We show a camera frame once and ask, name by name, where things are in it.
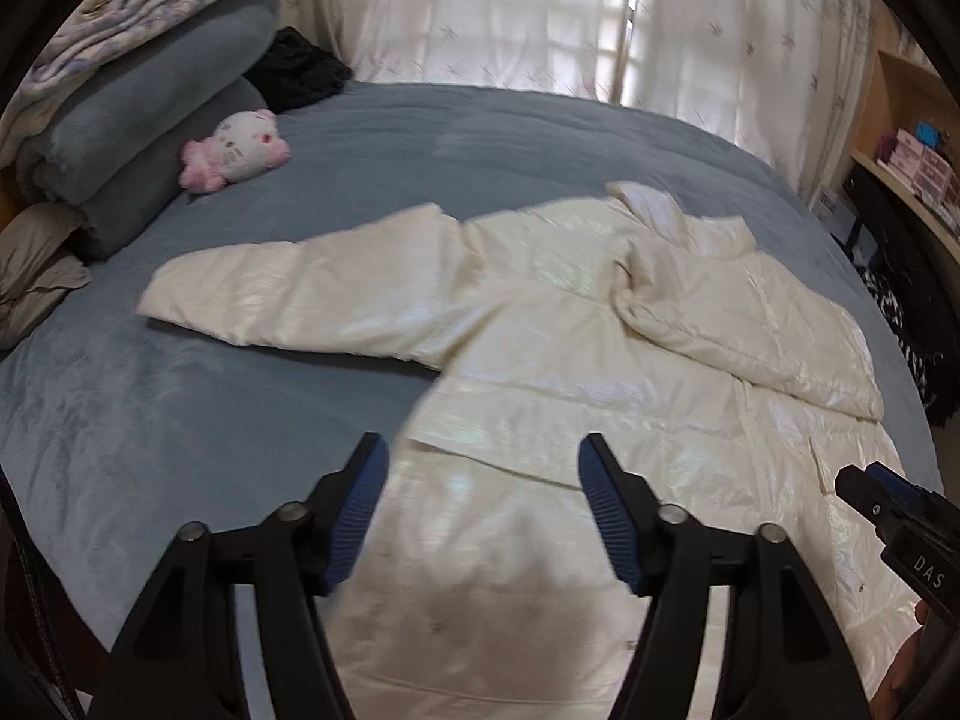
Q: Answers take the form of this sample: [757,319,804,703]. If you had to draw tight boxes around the folded grey-blue blanket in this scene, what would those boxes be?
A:
[15,0,282,263]

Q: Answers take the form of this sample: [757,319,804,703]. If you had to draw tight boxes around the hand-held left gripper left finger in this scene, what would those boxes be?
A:
[86,431,391,720]

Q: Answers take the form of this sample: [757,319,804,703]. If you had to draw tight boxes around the grey pillow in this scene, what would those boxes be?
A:
[0,202,92,351]

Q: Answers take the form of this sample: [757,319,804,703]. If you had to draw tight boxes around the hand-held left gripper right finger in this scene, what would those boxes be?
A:
[577,433,875,720]

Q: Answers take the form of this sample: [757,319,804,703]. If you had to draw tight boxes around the stack of pink boxes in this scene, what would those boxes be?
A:
[876,126,960,212]

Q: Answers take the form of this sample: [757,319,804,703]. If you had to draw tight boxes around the white shiny puffer jacket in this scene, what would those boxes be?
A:
[135,180,931,720]

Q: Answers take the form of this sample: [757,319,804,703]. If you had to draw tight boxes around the floral print quilt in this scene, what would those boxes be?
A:
[0,0,297,166]

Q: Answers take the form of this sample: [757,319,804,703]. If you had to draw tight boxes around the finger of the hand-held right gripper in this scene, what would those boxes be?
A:
[835,463,895,537]
[866,463,938,515]

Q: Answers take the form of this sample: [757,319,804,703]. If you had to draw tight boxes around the white leaf-print curtain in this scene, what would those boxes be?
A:
[289,0,893,203]

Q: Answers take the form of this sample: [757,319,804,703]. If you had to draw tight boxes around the wooden shelf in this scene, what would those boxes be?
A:
[847,0,960,248]

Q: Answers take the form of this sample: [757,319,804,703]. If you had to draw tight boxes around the blue-grey bed cover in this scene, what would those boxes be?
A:
[0,81,946,661]

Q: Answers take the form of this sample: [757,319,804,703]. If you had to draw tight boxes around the white cardboard box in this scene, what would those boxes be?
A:
[812,181,880,260]

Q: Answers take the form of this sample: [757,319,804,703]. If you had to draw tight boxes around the pink and white plush toy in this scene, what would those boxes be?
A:
[178,109,291,196]

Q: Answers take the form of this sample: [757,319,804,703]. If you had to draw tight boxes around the person's right hand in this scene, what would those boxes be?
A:
[874,600,935,706]

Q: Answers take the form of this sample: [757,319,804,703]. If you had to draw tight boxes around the black and white patterned cloth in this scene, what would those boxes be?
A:
[861,225,960,425]

